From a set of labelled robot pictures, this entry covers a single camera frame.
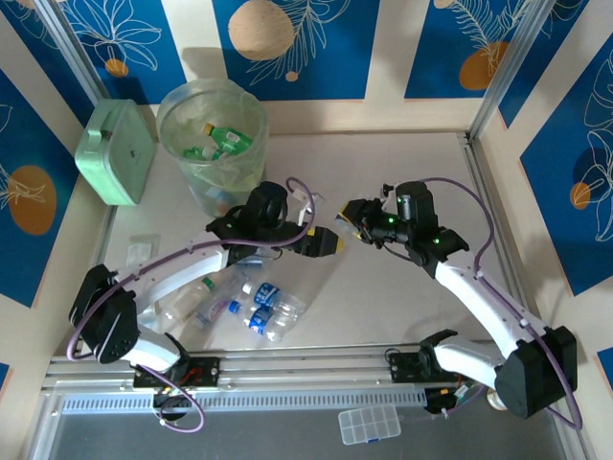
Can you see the clear square bottle blue band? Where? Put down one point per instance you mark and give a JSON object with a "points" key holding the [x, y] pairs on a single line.
{"points": [[254, 262]]}

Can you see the white-capped bottle blue label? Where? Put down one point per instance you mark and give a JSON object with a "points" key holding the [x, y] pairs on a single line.
{"points": [[265, 293]]}

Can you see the clear bottle pink label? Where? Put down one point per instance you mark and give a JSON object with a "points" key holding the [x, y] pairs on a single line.
{"points": [[215, 306]]}

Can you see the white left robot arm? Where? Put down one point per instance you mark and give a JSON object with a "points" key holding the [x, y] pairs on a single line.
{"points": [[191, 268]]}

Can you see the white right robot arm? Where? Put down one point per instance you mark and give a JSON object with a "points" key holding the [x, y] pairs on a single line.
{"points": [[479, 297]]}

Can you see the clear bin with plastic liner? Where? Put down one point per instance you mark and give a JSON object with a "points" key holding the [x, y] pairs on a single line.
{"points": [[211, 110]]}

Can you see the small clear plastic packet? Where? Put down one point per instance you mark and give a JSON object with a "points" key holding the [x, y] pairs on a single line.
{"points": [[141, 250]]}

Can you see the mint green plastic case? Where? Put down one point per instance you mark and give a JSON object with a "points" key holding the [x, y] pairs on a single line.
{"points": [[120, 153]]}

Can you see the black base electronics module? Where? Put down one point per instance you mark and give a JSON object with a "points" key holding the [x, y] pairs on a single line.
{"points": [[440, 397], [172, 395]]}

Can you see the clear compartment organiser box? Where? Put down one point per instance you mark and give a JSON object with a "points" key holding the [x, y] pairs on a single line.
{"points": [[369, 424]]}

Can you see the aluminium table side rail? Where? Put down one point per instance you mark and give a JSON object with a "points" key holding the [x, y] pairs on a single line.
{"points": [[479, 153]]}

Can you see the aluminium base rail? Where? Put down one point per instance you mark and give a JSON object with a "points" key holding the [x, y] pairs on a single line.
{"points": [[306, 366]]}

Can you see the aluminium frame post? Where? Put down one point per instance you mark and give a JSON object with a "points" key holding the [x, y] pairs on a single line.
{"points": [[74, 48], [510, 67]]}

